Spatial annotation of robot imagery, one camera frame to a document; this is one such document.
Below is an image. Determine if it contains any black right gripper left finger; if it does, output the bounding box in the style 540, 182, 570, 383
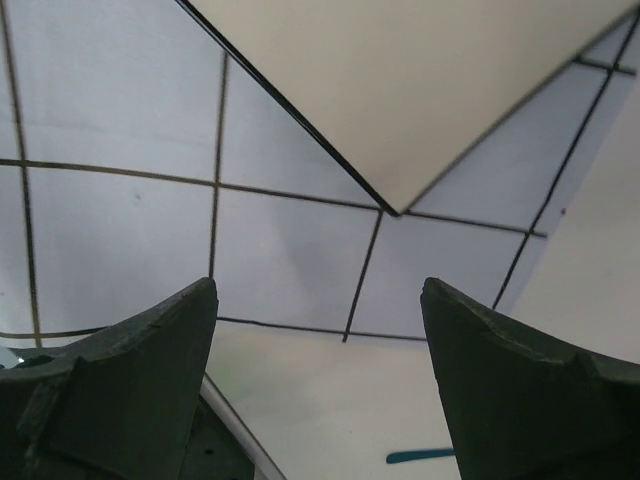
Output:
1, 278, 218, 479

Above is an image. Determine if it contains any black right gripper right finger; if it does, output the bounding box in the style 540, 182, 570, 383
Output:
420, 278, 639, 479

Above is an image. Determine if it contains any light blue checked placemat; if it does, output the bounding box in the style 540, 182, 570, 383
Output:
1, 1, 639, 348

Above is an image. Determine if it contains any white square plate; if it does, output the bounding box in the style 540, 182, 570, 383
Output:
182, 1, 637, 216

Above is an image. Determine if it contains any blue metal spoon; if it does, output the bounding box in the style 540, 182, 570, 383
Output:
386, 448, 455, 464

